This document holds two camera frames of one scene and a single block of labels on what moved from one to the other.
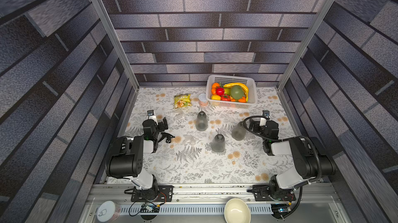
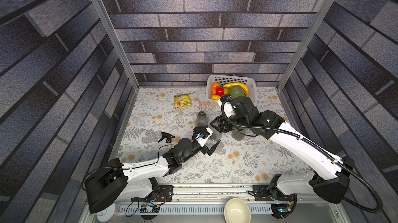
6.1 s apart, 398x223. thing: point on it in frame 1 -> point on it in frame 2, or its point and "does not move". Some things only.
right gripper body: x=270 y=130 -> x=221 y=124
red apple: x=220 y=91 does not move
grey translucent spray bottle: x=239 y=131 does not move
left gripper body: x=160 y=128 -> x=204 y=149
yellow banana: x=244 y=87 does not move
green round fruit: x=237 y=92 does not move
